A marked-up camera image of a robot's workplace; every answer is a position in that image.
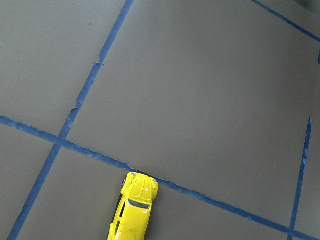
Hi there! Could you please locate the yellow beetle toy car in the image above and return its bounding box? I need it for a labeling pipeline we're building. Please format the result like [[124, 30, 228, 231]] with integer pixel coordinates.
[[107, 172, 159, 240]]

